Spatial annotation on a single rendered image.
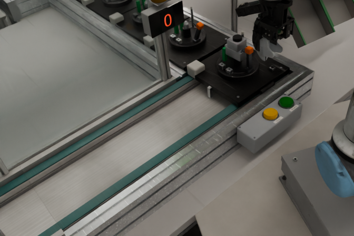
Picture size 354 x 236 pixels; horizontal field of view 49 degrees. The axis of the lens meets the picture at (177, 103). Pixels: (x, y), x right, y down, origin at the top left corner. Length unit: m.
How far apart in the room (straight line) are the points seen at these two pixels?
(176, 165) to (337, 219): 0.41
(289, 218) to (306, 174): 0.12
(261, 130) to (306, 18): 0.49
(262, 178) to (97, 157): 0.48
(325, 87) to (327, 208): 0.57
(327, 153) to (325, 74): 0.72
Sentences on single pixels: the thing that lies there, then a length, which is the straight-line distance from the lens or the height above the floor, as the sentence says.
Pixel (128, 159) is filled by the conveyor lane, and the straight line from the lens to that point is 1.15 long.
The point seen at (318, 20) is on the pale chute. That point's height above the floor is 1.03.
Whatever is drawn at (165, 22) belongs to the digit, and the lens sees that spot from 1.15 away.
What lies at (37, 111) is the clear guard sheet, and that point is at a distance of 1.12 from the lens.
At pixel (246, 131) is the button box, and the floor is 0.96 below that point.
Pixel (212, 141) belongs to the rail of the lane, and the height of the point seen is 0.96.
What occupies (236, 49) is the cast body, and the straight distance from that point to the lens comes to 1.24.
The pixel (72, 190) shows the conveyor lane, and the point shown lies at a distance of 1.13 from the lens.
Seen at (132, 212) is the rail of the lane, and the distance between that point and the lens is 1.03.
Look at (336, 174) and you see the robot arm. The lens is 0.81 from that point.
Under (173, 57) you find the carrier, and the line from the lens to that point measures 1.39.
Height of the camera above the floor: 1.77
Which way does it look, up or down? 42 degrees down
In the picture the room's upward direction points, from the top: 8 degrees counter-clockwise
